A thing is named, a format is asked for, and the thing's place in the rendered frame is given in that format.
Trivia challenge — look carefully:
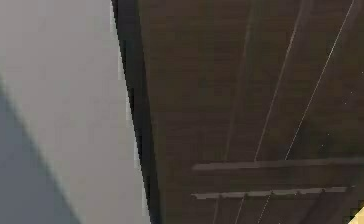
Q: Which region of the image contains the dark wooden paneled cabinet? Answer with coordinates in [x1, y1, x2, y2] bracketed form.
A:
[110, 0, 364, 224]

